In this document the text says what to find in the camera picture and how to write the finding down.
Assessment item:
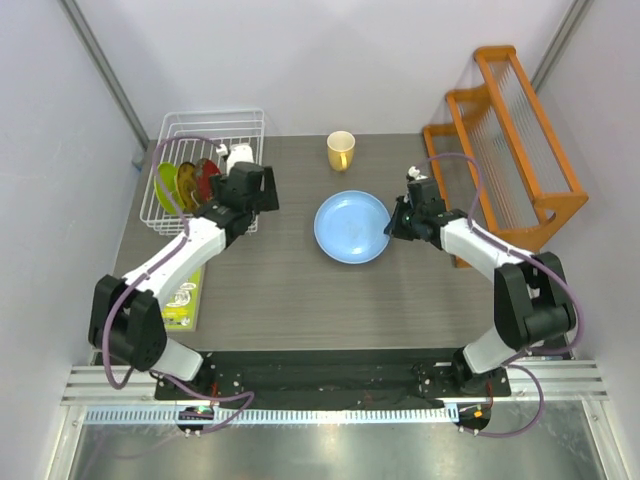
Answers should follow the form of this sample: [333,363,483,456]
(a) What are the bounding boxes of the light blue plate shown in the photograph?
[313,190,391,265]

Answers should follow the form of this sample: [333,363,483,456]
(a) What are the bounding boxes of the perforated metal rail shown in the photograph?
[84,404,459,426]

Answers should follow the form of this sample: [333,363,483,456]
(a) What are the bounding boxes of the orange wooden rack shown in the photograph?
[423,46,588,251]

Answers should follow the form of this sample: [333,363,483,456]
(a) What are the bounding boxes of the green plate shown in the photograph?
[153,163,184,215]

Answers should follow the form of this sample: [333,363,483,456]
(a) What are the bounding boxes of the green illustrated book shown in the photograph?
[162,266,205,332]

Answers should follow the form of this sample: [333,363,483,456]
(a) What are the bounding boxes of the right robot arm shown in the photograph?
[385,176,578,395]

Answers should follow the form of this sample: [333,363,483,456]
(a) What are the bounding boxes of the red floral plate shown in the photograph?
[194,158,221,205]

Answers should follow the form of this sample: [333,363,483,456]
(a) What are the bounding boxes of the brown yellow plate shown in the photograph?
[174,162,200,213]

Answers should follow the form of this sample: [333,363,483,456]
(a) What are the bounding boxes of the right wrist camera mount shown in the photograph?
[406,166,429,182]

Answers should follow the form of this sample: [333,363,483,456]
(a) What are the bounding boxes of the yellow mug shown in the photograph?
[326,131,356,172]

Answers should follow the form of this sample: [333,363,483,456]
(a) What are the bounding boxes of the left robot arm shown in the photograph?
[88,162,279,399]

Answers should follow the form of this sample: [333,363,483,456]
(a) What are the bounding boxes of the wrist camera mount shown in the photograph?
[406,166,429,182]
[215,143,254,174]

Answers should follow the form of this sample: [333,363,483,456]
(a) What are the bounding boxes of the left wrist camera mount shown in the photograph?
[215,143,254,174]

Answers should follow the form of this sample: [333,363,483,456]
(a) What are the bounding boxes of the white wire dish rack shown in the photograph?
[139,108,265,235]

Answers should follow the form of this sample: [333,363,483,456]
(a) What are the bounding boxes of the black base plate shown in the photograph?
[155,348,511,411]

